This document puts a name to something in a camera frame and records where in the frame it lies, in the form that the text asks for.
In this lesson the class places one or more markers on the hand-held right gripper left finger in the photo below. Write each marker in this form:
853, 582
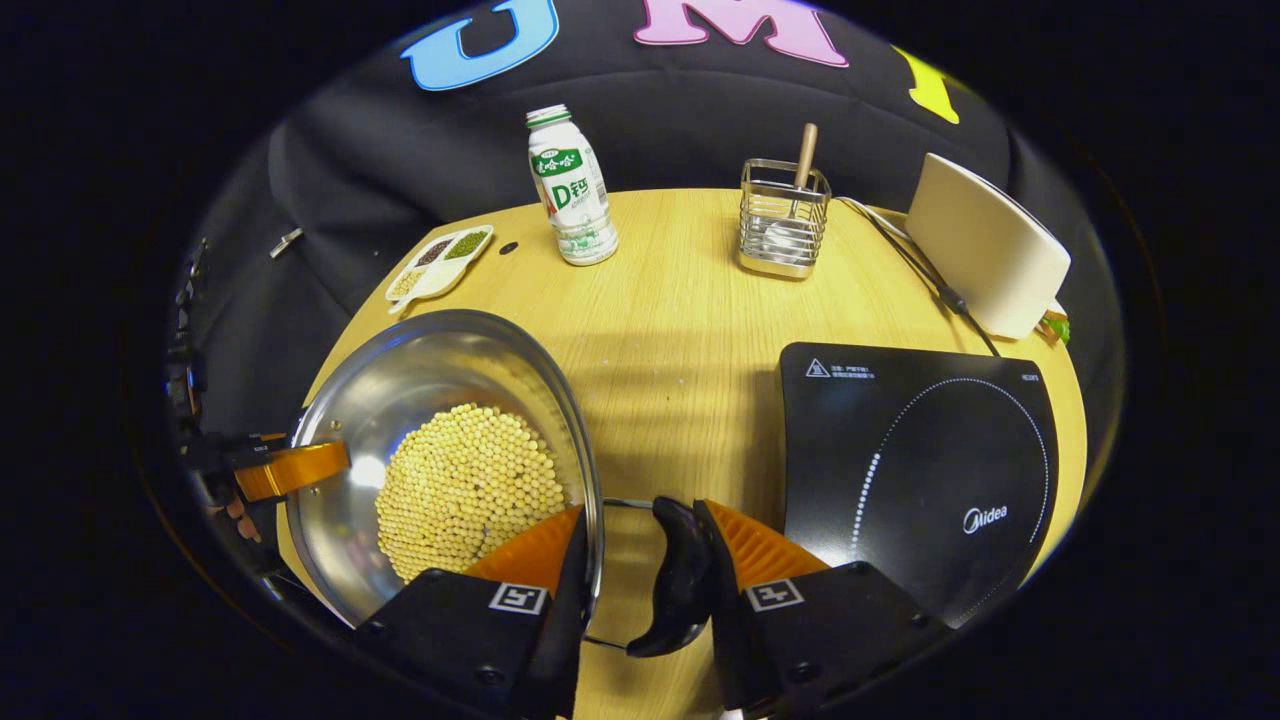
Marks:
565, 640

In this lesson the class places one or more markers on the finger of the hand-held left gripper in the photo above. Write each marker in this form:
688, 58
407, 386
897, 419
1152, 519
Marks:
300, 468

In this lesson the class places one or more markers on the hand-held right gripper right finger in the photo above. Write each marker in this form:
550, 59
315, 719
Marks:
728, 650

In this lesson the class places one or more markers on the stainless steel pot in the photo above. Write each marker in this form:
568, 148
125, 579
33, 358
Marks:
400, 380

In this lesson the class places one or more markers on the pile of soybeans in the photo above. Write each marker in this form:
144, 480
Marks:
460, 480

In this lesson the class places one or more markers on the black induction cooktop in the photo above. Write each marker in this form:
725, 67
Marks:
900, 450

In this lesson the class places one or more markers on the silver metal clip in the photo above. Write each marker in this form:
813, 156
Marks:
285, 242

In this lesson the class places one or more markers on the divided dish of beans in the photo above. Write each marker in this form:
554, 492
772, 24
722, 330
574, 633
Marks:
440, 262

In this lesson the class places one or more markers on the white drink bottle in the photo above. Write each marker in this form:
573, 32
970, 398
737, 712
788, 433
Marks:
572, 190

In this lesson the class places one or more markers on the lettuce sandwich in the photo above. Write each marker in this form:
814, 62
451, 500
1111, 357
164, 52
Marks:
1058, 328

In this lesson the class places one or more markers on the white toaster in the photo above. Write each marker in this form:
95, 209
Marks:
990, 250

